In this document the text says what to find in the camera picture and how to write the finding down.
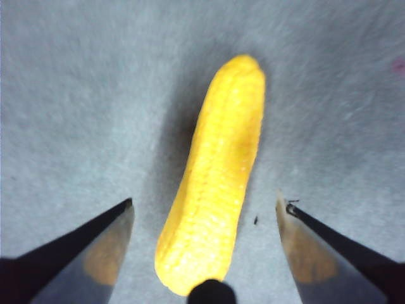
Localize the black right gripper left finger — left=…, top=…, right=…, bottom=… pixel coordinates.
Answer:
left=0, top=198, right=135, bottom=304

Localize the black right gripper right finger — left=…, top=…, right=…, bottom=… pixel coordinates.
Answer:
left=275, top=189, right=405, bottom=304

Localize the yellow corn cob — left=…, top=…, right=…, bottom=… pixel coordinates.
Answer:
left=154, top=54, right=266, bottom=297

